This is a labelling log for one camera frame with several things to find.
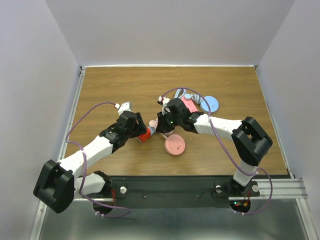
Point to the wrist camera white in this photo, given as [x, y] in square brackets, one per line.
[126, 106]
[163, 101]

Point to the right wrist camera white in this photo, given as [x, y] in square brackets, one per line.
[163, 101]

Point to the pink round socket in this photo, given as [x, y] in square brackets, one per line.
[174, 145]

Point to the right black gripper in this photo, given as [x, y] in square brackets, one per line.
[162, 127]

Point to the pink triangular power strip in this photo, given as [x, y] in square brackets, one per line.
[189, 104]

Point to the blue round socket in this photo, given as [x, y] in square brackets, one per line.
[209, 103]

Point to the red cube socket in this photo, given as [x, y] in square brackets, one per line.
[144, 137]

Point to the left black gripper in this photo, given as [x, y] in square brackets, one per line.
[140, 128]

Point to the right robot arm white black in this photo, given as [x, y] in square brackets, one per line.
[250, 139]

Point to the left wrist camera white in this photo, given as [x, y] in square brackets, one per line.
[126, 106]

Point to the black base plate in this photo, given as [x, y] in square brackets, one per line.
[191, 191]

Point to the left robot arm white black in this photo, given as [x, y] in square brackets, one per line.
[61, 182]

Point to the aluminium frame rail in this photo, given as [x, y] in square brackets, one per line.
[72, 112]

